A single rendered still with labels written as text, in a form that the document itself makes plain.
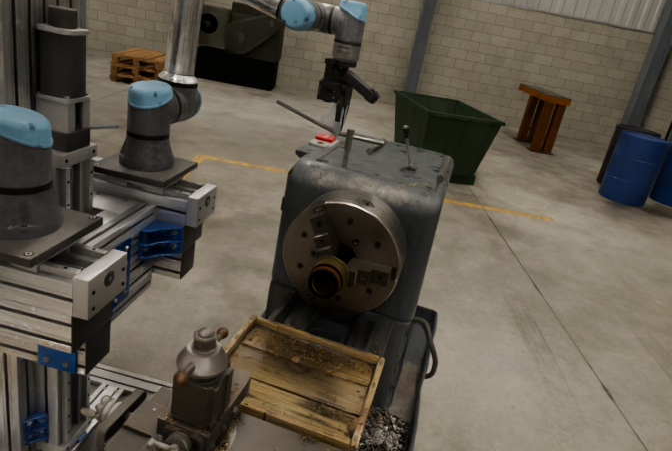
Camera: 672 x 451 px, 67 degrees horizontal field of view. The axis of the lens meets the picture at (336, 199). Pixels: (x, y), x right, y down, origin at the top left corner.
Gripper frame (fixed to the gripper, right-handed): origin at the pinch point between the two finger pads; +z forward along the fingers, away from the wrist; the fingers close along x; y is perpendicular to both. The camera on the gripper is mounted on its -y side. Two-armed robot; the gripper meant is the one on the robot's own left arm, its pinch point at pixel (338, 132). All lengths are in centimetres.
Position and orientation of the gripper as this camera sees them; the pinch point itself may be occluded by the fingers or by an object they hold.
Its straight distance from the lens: 147.3
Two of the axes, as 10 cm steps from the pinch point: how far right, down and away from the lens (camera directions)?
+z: -1.8, 9.2, 3.4
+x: -2.7, 2.9, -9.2
